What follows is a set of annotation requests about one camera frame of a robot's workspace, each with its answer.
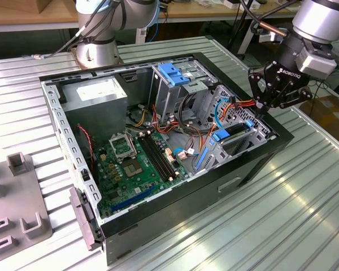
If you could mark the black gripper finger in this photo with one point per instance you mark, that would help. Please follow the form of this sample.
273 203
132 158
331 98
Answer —
296 96
258 87

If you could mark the hard disk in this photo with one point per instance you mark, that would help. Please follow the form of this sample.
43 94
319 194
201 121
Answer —
221 135

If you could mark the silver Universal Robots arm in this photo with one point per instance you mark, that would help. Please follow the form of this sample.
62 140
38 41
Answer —
319 19

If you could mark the grey metal disk bay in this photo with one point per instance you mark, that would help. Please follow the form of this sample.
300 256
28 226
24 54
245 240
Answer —
221 158

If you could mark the brown cardboard box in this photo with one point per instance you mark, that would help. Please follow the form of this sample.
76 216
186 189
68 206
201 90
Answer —
327 118

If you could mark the copper coloured tube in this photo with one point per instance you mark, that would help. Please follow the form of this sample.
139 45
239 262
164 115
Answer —
271 28

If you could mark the blue plastic drive latch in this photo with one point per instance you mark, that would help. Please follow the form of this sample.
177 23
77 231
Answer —
172 74

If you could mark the small white box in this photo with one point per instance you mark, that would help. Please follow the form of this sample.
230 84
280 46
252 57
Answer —
231 4

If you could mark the grey metal drive cage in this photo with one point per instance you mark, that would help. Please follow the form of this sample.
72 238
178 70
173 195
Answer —
166 96

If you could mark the wooden desk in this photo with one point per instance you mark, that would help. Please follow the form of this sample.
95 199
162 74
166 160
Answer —
203 11

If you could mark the black RAM slot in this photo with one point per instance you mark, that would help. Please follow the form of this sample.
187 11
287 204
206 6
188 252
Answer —
151 159
155 158
161 156
158 157

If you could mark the black open PC case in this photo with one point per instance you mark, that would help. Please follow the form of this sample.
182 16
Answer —
186 203

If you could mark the CPU socket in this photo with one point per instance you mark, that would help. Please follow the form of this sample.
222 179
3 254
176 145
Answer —
132 169

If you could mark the green motherboard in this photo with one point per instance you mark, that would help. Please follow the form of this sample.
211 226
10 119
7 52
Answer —
141 185

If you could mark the grey power supply unit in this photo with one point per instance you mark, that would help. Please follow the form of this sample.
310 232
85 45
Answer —
101 113

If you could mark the blue expansion slot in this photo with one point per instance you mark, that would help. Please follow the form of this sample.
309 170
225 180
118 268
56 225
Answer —
132 198

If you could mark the black case clip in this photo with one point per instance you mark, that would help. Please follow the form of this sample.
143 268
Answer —
84 175

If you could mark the plain cardboard box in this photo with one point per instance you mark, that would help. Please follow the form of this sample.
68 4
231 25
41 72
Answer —
51 5

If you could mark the grey parts rack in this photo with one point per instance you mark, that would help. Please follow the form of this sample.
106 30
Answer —
17 197

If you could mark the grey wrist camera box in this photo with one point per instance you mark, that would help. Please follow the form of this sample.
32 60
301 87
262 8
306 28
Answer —
316 63

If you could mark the brown square base plate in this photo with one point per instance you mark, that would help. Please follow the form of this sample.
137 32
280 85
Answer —
73 53

